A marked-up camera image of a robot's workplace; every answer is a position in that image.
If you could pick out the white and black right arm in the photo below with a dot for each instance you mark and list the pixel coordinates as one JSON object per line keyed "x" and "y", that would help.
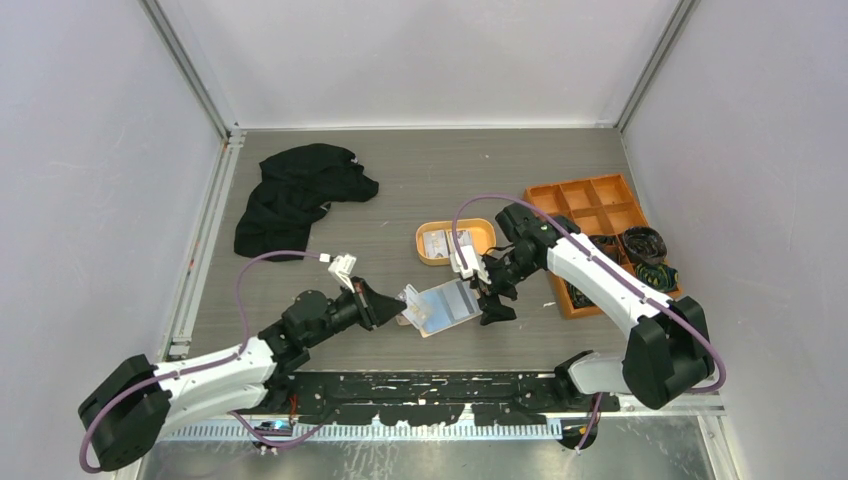
{"x": 667, "y": 347}

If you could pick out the yellow oval tray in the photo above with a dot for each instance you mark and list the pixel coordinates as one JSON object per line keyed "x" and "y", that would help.
{"x": 483, "y": 233}

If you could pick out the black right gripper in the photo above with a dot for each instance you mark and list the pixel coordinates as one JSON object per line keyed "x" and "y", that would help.
{"x": 493, "y": 310}

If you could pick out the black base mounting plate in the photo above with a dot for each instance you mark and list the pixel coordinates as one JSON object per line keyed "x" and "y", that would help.
{"x": 422, "y": 398}

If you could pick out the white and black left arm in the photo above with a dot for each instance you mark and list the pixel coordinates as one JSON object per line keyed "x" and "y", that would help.
{"x": 140, "y": 402}

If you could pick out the aluminium front rail frame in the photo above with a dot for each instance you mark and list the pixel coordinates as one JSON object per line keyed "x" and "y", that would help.
{"x": 566, "y": 428}

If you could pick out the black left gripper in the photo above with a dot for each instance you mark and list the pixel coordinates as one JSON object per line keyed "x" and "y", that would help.
{"x": 373, "y": 308}

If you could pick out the black cloth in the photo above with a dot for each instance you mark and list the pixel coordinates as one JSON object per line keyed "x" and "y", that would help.
{"x": 298, "y": 187}

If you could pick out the green patterned rolled tie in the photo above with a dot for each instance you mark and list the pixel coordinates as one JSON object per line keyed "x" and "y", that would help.
{"x": 578, "y": 299}
{"x": 661, "y": 277}

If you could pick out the dark patterned rolled tie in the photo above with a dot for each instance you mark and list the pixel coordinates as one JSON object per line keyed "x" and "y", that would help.
{"x": 610, "y": 246}

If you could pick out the orange compartment tray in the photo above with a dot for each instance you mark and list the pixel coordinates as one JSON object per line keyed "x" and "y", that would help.
{"x": 602, "y": 205}

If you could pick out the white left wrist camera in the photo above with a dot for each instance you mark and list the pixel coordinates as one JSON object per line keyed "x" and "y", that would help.
{"x": 340, "y": 268}

